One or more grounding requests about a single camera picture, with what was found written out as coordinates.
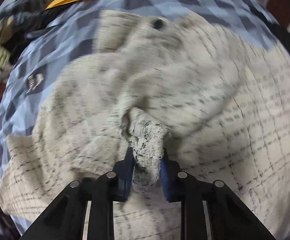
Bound black clothes on bed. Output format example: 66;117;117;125
249;6;290;55

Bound cream plaid tweed jacket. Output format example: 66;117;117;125
0;10;290;239

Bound blue checkered bed cover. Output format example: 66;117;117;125
0;0;285;233

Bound pile of bedding and clothes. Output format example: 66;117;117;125
0;0;44;80

